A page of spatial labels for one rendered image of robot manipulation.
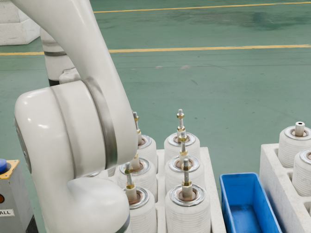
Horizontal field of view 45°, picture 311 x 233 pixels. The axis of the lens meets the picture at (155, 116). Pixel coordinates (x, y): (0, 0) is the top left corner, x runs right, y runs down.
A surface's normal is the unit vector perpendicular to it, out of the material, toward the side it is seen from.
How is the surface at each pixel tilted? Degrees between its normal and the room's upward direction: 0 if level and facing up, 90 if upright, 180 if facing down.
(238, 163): 0
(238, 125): 0
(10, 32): 90
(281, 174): 0
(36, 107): 26
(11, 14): 90
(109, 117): 57
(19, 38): 90
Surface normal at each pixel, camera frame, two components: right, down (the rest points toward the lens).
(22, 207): 1.00, -0.06
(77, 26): -0.31, 0.11
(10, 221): -0.01, 0.44
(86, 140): 0.40, 0.22
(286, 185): -0.07, -0.90
